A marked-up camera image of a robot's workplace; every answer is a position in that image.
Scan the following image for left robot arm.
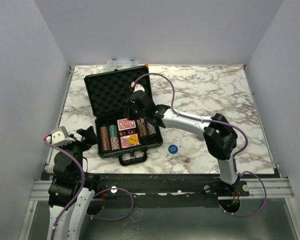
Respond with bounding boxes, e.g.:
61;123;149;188
43;126;101;240

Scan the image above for black mounting rail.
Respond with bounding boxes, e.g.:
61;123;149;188
84;173;250;208

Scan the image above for red card deck in case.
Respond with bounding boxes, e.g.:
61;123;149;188
120;134;140;149

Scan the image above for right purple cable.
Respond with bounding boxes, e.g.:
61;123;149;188
132;72;268;218

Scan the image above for blue small blind button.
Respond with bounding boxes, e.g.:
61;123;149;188
168;144;179;154

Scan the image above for green chip stack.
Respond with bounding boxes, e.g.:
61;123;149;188
108;124;118;138

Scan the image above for orange chip stack left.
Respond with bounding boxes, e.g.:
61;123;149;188
100;126;111;152

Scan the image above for orange chip stack lower middle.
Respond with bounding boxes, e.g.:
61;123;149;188
110;136;120;151

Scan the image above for red playing card deck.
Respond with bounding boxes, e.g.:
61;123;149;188
117;118;136;131

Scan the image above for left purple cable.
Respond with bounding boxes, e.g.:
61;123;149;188
43;139;135;240

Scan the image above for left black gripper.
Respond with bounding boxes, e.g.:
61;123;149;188
51;125;98;178

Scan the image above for red dice in case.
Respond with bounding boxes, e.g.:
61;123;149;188
119;129;137;137

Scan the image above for clear plastic box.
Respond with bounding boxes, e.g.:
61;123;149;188
105;59;139;72

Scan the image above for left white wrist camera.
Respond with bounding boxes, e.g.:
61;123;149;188
43;126;75;147

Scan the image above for purple cable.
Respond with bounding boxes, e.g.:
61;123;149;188
132;72;268;218
43;139;135;240

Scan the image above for orange chip stack upper right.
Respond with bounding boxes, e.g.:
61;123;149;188
136;119;147;130

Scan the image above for yellow big blind button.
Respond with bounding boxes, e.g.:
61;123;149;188
128;135;139;146

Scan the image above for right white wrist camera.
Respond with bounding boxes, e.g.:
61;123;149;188
130;81;145;93

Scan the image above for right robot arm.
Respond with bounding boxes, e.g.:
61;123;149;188
124;90;239;196

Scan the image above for black poker set case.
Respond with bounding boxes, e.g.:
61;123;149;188
84;66;163;166

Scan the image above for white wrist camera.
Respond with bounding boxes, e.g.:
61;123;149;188
43;126;75;147
130;81;145;93

